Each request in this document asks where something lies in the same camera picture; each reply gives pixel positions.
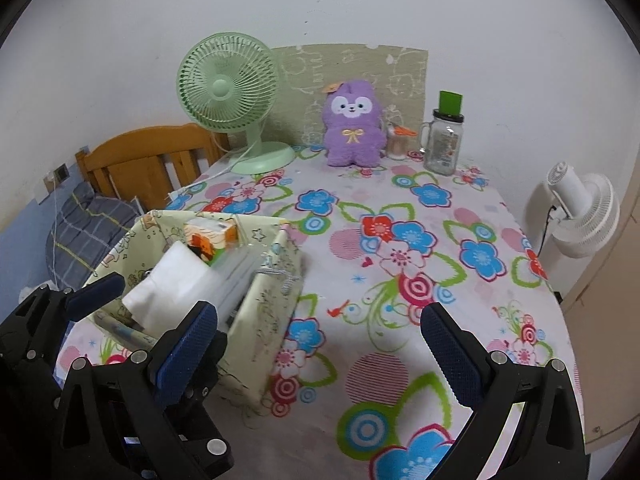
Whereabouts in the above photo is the small jar with orange lid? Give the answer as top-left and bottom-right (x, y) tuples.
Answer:
(385, 124), (417, 161)

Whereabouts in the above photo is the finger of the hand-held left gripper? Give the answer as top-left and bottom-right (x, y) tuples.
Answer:
(167, 332), (236, 468)
(0, 272), (126, 361)

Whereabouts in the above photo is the black fan cable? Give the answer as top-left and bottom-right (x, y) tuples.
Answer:
(537, 203), (558, 261)

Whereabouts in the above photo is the green patterned board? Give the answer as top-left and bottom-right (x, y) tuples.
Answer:
(272, 44), (429, 148)

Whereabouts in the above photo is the floral tablecloth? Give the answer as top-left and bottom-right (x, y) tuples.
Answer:
(55, 142), (586, 480)

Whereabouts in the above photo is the blue plaid pillow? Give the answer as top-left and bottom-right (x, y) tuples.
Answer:
(46, 182), (146, 291)

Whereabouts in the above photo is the green desk fan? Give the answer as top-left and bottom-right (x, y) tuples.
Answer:
(176, 32), (296, 175)

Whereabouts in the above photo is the green orange tissue pack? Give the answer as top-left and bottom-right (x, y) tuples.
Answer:
(182, 219), (240, 267)

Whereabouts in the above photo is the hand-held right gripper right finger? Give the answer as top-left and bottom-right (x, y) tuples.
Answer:
(419, 301), (587, 480)

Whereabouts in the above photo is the white tissue pack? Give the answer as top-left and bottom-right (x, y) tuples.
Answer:
(121, 240), (221, 332)

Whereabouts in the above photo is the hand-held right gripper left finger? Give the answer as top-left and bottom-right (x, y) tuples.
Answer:
(49, 301), (219, 480)

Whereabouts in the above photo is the glass jar with green lid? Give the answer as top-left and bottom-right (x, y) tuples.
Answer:
(419, 91), (466, 176)

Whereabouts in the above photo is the purple plush toy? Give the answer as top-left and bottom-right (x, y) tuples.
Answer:
(321, 78), (386, 167)

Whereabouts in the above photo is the pale yellow fabric storage box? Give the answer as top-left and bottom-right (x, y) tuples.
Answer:
(82, 210), (304, 406)

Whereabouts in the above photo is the beige wooden cabinet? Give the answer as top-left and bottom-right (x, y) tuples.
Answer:
(562, 145), (640, 456)

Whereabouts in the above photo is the white standing fan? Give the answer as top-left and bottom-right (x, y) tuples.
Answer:
(522, 161), (621, 301)

